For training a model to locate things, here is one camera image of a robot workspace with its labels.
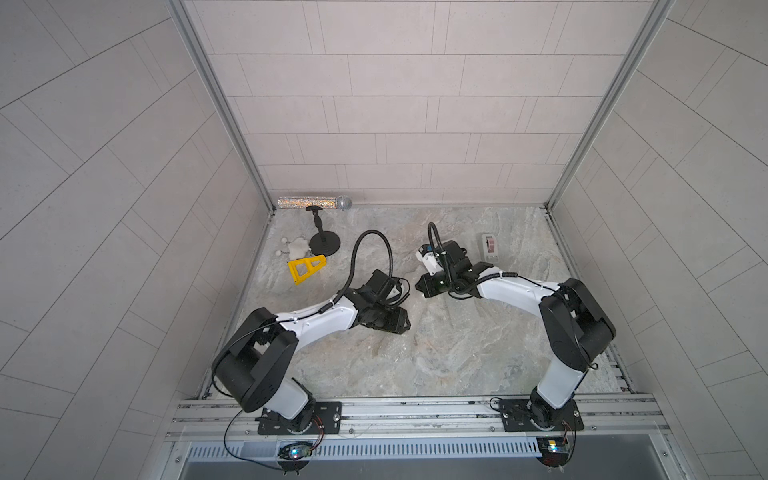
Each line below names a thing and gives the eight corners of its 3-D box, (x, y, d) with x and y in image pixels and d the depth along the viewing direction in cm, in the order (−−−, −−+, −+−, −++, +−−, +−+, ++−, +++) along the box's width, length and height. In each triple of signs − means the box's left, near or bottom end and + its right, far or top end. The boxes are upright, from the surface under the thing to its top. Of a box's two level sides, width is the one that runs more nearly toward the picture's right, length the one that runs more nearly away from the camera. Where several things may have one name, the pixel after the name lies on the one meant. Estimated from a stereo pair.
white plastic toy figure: (277, 259, 103) (274, 254, 100) (282, 242, 107) (280, 237, 105) (307, 259, 103) (305, 254, 100) (311, 242, 107) (309, 237, 105)
